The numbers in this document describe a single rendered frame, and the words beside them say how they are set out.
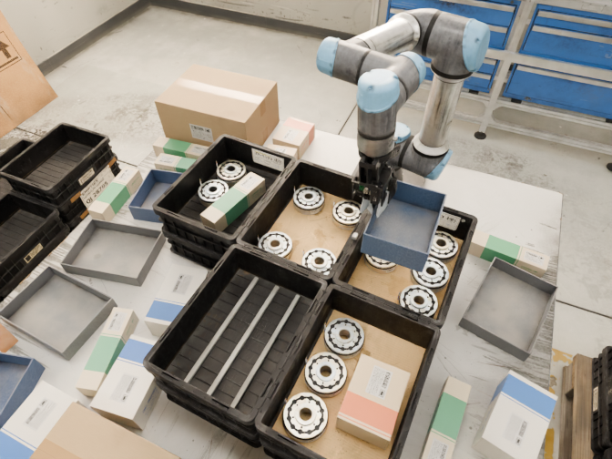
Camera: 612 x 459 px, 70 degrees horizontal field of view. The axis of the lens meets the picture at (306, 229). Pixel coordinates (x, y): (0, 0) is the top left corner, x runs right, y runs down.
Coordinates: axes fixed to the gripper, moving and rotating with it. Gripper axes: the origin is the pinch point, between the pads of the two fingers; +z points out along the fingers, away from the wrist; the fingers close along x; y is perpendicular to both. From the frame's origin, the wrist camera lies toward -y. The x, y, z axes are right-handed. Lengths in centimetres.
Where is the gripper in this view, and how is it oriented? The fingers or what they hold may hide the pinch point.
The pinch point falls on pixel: (375, 209)
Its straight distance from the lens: 107.2
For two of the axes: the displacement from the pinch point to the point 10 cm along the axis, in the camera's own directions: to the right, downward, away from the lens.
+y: -4.2, 7.0, -5.8
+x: 9.0, 2.6, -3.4
